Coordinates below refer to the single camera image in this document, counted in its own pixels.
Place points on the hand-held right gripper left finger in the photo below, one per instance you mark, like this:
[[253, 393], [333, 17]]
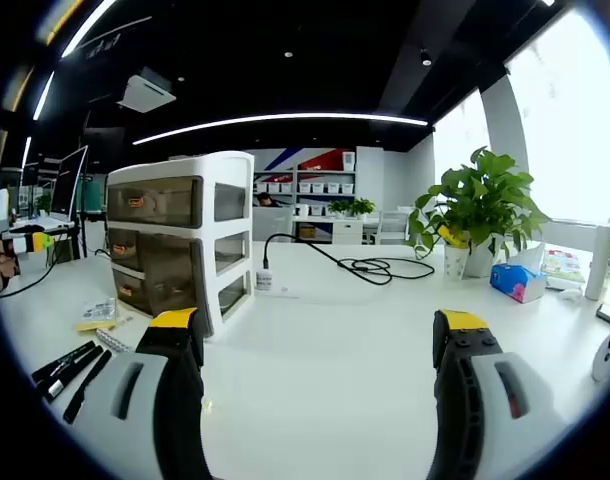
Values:
[[135, 400]]

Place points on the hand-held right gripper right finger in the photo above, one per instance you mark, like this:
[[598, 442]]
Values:
[[485, 400]]

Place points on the black pen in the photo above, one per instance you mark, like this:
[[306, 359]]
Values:
[[65, 359], [72, 372], [87, 387]]

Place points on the white pen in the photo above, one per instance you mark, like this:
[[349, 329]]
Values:
[[125, 320]]

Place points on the yellow sticky note packet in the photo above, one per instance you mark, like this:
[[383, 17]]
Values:
[[97, 325]]

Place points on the white plastic drawer organizer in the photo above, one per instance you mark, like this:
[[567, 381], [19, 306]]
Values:
[[180, 165]]

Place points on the small green desk plant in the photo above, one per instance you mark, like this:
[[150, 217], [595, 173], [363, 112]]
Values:
[[43, 204]]

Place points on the white desk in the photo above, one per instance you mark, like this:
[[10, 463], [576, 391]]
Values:
[[335, 350]]

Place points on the person's left hand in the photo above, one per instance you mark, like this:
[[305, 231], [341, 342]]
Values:
[[7, 270]]

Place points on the white spiral notepad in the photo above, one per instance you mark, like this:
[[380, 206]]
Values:
[[114, 341]]

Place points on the silver computer monitor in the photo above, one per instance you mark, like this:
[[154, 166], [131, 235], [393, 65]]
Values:
[[67, 185]]

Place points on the blue tissue box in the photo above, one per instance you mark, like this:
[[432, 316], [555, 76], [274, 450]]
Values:
[[515, 282]]

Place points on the white controller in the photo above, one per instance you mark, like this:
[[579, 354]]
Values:
[[609, 356]]

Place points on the small white patterned pot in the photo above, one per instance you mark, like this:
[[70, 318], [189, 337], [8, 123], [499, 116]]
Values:
[[456, 262]]

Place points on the colourful printed booklet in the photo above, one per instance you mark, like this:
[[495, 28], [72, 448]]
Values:
[[562, 265]]

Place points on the white charger adapter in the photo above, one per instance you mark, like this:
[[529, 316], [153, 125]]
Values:
[[265, 282]]

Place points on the white bottle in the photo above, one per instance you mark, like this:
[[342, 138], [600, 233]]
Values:
[[597, 265]]

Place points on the white ceiling air conditioner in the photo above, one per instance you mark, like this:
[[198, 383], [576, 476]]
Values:
[[145, 92]]

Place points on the white mesh office chair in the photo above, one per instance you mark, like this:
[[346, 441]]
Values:
[[272, 225]]

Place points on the small green potted plant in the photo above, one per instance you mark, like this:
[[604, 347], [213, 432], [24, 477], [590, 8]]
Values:
[[362, 206], [340, 206]]

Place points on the white storage shelf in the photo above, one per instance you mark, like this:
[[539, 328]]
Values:
[[325, 200]]

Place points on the row of white storage bins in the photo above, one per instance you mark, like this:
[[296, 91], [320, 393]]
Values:
[[315, 188]]

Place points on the long ceiling light strip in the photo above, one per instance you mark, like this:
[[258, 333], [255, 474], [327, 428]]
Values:
[[285, 118]]

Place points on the black ceiling spotlight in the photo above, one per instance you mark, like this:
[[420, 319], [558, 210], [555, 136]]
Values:
[[426, 59]]

